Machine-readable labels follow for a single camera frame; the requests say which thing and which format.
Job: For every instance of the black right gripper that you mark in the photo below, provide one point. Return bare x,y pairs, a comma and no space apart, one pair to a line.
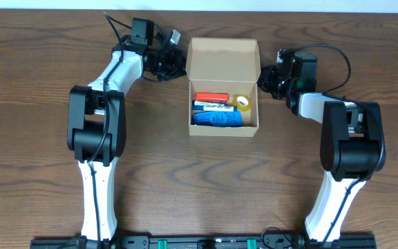
263,79

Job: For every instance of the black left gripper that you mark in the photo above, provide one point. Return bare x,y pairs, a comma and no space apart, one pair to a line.
177,57

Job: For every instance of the yellow clear tape roll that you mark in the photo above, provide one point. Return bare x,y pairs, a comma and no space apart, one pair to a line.
242,102

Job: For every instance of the brown cardboard box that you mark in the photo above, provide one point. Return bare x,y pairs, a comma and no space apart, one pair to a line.
224,65

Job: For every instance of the red stapler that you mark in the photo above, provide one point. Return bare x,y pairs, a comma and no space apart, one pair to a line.
211,97

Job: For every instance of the black whiteboard marker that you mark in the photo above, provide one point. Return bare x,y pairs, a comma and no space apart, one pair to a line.
203,103

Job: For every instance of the blue whiteboard marker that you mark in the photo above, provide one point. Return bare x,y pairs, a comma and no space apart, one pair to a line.
214,108

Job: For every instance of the blue plastic tape dispenser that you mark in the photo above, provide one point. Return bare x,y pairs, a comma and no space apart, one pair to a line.
218,119

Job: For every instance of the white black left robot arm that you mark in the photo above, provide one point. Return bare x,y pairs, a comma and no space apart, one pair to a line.
96,130

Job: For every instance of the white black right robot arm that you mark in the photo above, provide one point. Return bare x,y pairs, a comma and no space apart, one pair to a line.
352,146

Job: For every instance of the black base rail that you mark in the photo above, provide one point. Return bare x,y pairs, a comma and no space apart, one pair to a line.
271,240

